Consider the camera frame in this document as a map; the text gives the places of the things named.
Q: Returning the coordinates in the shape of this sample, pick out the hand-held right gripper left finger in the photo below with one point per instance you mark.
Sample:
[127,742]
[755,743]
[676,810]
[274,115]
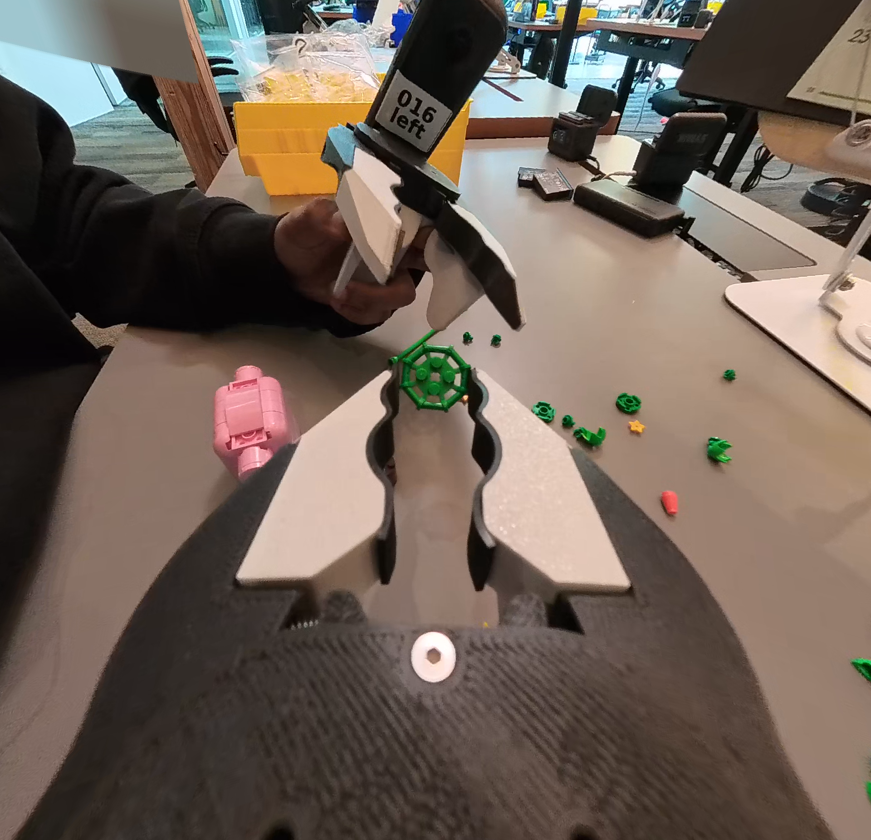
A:
[320,506]

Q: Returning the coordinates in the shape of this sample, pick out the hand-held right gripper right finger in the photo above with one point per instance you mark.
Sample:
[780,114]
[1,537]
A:
[544,513]

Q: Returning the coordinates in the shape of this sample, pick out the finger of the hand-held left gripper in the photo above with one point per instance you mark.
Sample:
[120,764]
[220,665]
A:
[449,289]
[367,221]

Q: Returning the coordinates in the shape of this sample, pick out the green toy bar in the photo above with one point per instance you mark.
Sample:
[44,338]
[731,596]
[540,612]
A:
[412,347]

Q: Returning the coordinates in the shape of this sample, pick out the green web toy piece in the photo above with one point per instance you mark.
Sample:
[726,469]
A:
[434,377]

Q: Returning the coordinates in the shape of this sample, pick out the person's left forearm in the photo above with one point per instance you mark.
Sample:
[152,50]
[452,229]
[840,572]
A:
[170,255]

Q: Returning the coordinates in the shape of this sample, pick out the person's left hand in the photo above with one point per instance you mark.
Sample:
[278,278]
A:
[306,255]

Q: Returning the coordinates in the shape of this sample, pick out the green toy plant piece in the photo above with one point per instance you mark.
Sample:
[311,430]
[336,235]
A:
[718,449]
[589,436]

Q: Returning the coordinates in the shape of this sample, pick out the green round toy plate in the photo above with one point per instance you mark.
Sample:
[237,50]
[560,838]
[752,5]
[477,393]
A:
[543,411]
[628,402]

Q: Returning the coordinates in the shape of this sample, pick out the yellow plastic bin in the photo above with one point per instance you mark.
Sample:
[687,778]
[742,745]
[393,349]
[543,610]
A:
[292,146]

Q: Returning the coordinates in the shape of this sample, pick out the pink flat piece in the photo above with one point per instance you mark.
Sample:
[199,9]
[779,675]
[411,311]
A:
[248,411]

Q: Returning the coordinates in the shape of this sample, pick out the coral toy cone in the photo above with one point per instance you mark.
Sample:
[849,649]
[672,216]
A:
[670,502]

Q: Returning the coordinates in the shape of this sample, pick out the clear plastic bags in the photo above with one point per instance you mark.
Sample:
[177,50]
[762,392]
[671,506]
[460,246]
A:
[313,71]

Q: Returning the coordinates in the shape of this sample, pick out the small black battery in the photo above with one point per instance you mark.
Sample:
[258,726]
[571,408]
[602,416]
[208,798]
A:
[527,175]
[552,185]

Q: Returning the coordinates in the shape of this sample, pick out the black charging case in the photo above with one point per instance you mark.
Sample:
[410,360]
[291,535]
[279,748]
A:
[575,129]

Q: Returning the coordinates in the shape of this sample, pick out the black power bank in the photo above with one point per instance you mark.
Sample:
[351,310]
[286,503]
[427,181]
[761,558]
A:
[629,207]

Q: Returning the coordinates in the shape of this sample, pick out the black charging dock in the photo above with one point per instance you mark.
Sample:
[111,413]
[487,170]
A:
[670,149]

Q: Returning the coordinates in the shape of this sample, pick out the white desk stand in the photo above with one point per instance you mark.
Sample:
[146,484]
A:
[782,316]

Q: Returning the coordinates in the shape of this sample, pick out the person in black jacket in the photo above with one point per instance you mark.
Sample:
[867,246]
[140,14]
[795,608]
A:
[27,241]

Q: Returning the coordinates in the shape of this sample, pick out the green toy leaf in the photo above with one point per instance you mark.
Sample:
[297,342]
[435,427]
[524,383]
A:
[862,670]

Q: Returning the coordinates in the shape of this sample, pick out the black sandal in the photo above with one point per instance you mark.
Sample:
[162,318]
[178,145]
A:
[833,197]

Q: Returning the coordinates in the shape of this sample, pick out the paper calendar sheet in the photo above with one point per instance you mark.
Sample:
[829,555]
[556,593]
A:
[844,71]

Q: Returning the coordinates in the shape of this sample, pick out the wooden post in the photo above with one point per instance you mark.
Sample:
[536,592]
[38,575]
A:
[204,125]

